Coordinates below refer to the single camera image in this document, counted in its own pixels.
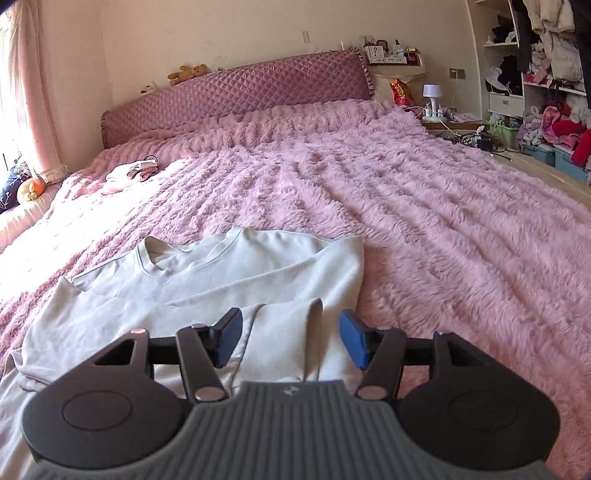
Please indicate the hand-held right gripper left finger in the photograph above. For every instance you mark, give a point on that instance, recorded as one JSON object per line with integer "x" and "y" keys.
{"x": 230, "y": 339}

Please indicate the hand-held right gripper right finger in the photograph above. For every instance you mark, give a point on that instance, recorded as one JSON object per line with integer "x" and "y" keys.
{"x": 352, "y": 339}

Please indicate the white printed sweatshirt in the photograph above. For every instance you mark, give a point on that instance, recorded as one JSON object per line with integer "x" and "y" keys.
{"x": 194, "y": 286}

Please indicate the pile of red pink clothes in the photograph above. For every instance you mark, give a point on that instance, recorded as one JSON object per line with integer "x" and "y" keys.
{"x": 561, "y": 122}

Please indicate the hanging cream clothes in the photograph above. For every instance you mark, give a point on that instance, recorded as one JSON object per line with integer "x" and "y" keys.
{"x": 558, "y": 41}

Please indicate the pink fluffy blanket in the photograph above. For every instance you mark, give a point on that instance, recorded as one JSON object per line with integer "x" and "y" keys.
{"x": 392, "y": 207}

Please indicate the small pink white garment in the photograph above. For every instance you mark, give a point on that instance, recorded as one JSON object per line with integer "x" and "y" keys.
{"x": 131, "y": 173}

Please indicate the white bed sheet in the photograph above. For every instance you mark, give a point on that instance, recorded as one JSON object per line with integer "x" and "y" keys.
{"x": 23, "y": 221}

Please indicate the wooden nightstand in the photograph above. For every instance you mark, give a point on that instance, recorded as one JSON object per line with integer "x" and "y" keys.
{"x": 455, "y": 121}

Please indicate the orange plush toy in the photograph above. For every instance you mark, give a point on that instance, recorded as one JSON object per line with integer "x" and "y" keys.
{"x": 30, "y": 189}

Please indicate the red snack bag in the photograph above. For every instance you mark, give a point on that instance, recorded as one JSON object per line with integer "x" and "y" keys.
{"x": 402, "y": 93}

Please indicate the purple quilted headboard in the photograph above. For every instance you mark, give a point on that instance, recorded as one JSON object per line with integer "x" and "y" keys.
{"x": 240, "y": 87}

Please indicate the green storage box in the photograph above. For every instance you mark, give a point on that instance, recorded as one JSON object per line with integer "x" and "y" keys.
{"x": 505, "y": 131}

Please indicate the white table lamp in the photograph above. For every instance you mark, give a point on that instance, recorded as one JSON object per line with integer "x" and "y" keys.
{"x": 431, "y": 92}

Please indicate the cream cushion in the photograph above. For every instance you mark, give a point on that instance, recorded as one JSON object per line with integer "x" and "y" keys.
{"x": 383, "y": 78}

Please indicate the small white plush toy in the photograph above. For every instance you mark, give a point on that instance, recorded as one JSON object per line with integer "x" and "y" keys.
{"x": 148, "y": 86}

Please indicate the dark blue patterned pillow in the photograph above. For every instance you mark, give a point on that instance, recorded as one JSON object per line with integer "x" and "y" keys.
{"x": 9, "y": 187}

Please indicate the brown teddy bear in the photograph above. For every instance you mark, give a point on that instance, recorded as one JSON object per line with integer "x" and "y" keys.
{"x": 187, "y": 73}

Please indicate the blue storage box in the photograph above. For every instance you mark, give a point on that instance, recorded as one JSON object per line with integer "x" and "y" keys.
{"x": 561, "y": 159}

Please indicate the white storage bin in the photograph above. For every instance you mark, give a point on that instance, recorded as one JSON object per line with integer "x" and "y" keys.
{"x": 505, "y": 101}

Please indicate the bedside organiser with small items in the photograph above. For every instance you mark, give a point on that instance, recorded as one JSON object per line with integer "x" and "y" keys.
{"x": 390, "y": 54}

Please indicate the pink curtain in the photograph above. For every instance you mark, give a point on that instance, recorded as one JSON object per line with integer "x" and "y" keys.
{"x": 34, "y": 92}

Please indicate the beige bed frame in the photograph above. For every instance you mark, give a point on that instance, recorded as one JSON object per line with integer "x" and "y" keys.
{"x": 549, "y": 177}

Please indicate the wall socket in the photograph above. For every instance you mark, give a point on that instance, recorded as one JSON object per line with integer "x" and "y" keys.
{"x": 457, "y": 73}

